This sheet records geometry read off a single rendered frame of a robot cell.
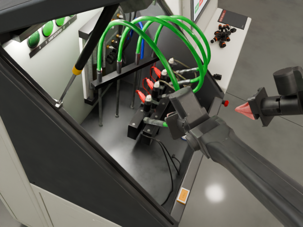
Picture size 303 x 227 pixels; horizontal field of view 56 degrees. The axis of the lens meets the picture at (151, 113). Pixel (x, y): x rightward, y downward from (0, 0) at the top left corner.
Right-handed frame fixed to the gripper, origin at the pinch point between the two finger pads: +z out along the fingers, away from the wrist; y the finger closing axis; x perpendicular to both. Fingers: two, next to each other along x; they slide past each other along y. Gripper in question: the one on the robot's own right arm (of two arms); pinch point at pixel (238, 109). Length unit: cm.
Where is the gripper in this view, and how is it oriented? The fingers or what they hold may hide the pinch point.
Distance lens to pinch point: 95.1
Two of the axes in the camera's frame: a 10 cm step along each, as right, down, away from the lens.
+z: -6.4, 0.6, 7.6
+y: -4.5, -8.4, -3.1
